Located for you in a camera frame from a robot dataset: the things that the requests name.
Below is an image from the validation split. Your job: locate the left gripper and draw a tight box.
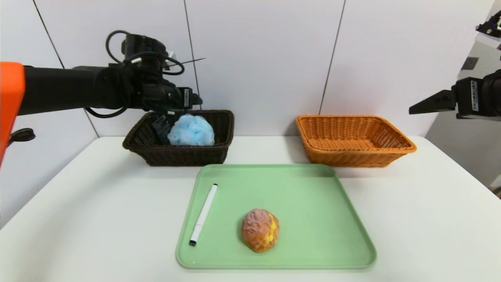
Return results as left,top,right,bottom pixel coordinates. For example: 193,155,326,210
164,85,203,110

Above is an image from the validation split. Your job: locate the green plastic tray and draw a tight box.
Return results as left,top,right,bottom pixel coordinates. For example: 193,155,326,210
176,164,377,269

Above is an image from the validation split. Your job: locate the cream puff bread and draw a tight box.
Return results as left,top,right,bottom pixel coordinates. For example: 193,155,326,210
241,208,280,252

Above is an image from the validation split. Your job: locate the blue mesh bath sponge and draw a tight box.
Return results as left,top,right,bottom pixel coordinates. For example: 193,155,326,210
168,114,215,146

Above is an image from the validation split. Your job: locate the black cosmetic tube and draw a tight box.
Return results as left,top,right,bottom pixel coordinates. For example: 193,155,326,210
152,114,173,145

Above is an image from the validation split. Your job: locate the orange wicker basket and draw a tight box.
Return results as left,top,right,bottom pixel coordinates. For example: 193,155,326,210
296,115,417,168

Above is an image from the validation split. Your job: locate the thin black zip tie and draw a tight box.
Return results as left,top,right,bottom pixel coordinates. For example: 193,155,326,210
172,58,207,68

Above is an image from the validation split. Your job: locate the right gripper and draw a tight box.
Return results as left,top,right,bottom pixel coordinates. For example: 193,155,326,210
409,69,501,122

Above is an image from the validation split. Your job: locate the white marker pen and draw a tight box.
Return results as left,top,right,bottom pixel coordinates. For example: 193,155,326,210
189,183,219,246

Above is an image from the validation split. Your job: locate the dark brown wicker basket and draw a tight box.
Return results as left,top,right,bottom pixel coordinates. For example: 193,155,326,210
123,110,235,167

